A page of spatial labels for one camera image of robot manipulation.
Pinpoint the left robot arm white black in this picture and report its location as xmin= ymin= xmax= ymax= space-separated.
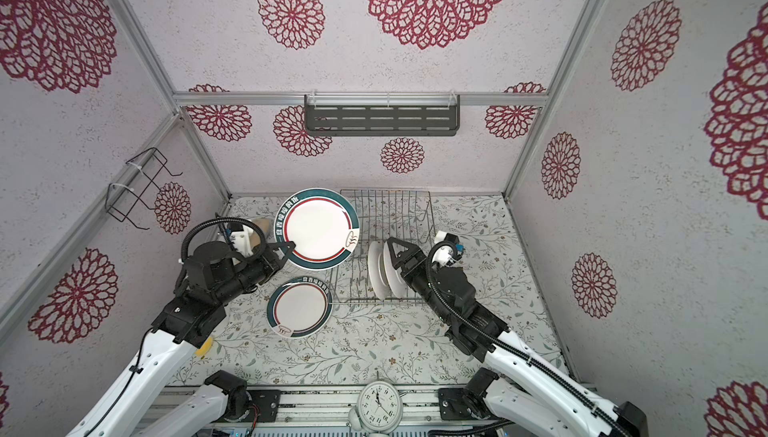
xmin=70 ymin=217 xmax=295 ymax=436

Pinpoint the black wire wall holder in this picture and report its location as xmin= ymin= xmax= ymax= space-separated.
xmin=103 ymin=146 xmax=182 ymax=231

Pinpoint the white analog clock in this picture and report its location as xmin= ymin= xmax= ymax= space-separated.
xmin=348 ymin=380 xmax=404 ymax=436

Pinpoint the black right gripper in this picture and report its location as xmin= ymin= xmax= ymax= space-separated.
xmin=394 ymin=237 xmax=457 ymax=328

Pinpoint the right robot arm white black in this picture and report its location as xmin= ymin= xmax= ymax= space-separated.
xmin=385 ymin=233 xmax=649 ymax=436

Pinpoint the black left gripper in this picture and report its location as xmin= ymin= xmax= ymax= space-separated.
xmin=217 ymin=240 xmax=297 ymax=306

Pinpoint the silver wire dish rack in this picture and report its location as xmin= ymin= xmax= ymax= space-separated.
xmin=328 ymin=188 xmax=436 ymax=305

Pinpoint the white plate green red rim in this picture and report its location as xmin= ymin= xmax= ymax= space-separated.
xmin=266 ymin=276 xmax=334 ymax=339

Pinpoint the dark grey wall shelf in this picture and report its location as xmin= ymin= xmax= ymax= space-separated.
xmin=303 ymin=94 xmax=461 ymax=137

